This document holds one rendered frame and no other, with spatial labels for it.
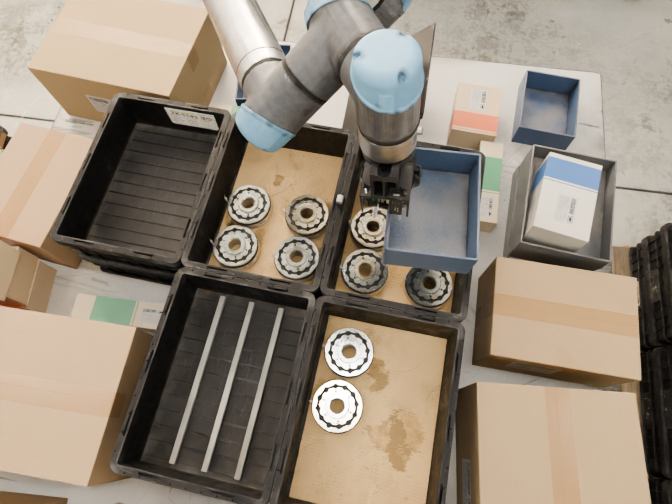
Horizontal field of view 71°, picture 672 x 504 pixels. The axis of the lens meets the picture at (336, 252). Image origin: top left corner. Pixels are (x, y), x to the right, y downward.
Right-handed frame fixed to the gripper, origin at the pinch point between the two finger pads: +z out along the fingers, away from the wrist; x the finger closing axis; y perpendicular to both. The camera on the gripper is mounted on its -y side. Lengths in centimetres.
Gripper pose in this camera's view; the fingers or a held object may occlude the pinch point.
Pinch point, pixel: (391, 199)
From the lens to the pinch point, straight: 82.1
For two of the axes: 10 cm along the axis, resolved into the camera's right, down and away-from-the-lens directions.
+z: 1.1, 3.7, 9.2
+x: 9.8, 1.2, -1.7
